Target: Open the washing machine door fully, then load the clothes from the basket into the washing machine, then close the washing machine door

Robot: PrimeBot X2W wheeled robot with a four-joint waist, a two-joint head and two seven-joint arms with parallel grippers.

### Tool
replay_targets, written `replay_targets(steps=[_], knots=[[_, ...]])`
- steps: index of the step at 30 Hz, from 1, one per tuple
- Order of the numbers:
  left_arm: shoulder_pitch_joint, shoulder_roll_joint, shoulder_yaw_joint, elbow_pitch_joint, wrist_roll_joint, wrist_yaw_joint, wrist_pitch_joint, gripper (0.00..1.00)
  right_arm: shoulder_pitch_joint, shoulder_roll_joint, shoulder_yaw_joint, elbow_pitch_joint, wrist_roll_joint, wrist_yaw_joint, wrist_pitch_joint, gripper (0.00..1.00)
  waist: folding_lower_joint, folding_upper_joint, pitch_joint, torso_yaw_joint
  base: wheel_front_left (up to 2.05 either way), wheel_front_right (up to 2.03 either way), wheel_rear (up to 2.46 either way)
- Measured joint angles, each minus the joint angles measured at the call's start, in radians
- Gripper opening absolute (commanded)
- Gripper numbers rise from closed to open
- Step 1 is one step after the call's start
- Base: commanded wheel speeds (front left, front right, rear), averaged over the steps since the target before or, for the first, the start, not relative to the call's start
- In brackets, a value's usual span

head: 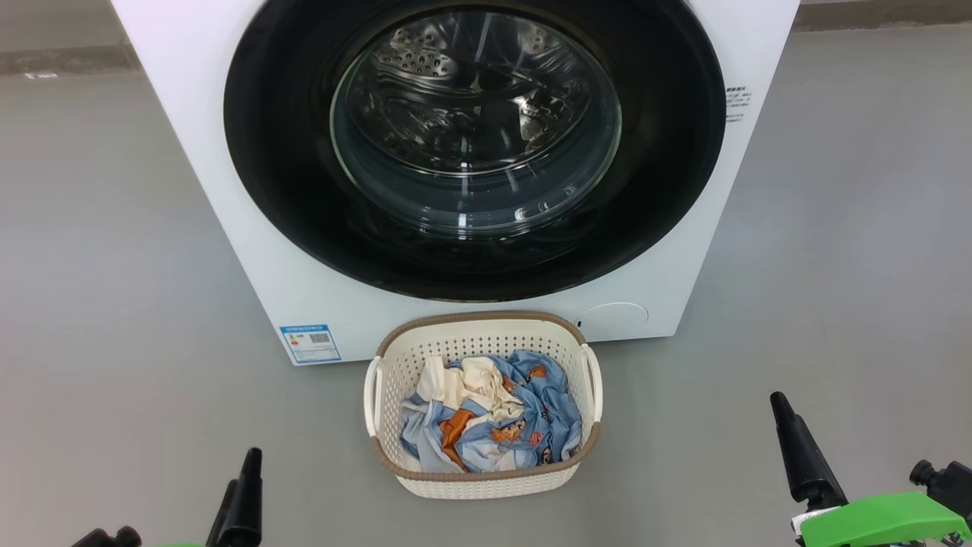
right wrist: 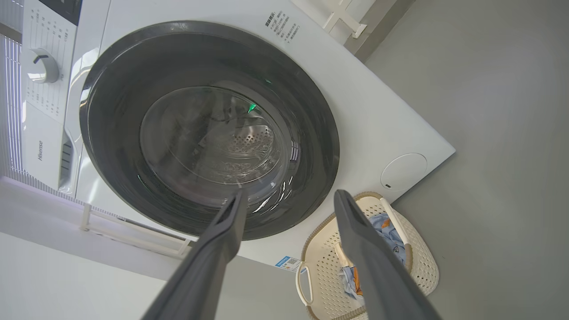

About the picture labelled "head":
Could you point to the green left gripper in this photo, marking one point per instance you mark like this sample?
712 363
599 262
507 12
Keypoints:
182 545

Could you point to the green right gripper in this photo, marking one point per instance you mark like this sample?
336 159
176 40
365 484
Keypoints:
888 524

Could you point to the blue patterned garment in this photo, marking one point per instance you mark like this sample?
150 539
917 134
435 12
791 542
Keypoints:
547 410

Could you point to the cream white garment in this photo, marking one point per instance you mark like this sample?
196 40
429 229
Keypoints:
471 384

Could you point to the round black glass washer door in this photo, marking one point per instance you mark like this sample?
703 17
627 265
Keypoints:
281 167

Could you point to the white front-load washing machine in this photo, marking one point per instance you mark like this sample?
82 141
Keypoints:
197 152

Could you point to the stainless steel washing machine drum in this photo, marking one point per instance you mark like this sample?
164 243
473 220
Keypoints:
425 61

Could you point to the blue energy label sticker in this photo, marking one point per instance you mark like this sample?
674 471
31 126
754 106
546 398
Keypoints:
310 343

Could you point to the round white filter cover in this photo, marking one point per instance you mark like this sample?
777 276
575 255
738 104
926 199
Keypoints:
615 320

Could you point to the cream perforated laundry basket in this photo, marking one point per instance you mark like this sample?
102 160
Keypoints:
486 486

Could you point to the black text warning label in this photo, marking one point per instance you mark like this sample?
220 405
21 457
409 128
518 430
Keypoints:
737 105

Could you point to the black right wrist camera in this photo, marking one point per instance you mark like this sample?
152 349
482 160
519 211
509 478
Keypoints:
949 482

